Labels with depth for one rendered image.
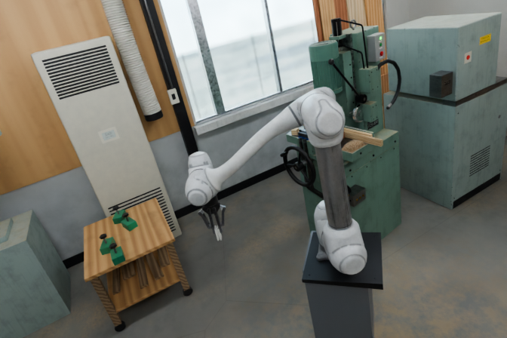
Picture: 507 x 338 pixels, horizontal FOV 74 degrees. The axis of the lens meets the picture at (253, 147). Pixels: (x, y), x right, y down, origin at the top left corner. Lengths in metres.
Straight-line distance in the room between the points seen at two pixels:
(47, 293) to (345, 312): 2.07
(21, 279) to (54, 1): 1.97
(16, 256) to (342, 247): 2.15
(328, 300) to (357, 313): 0.15
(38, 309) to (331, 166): 2.41
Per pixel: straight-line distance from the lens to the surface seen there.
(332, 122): 1.19
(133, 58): 2.86
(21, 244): 2.78
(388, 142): 2.48
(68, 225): 3.40
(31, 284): 2.95
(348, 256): 1.46
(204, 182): 1.30
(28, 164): 3.18
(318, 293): 1.86
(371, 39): 2.29
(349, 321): 1.98
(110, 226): 2.78
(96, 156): 2.85
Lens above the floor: 1.85
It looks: 24 degrees down
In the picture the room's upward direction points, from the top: 13 degrees counter-clockwise
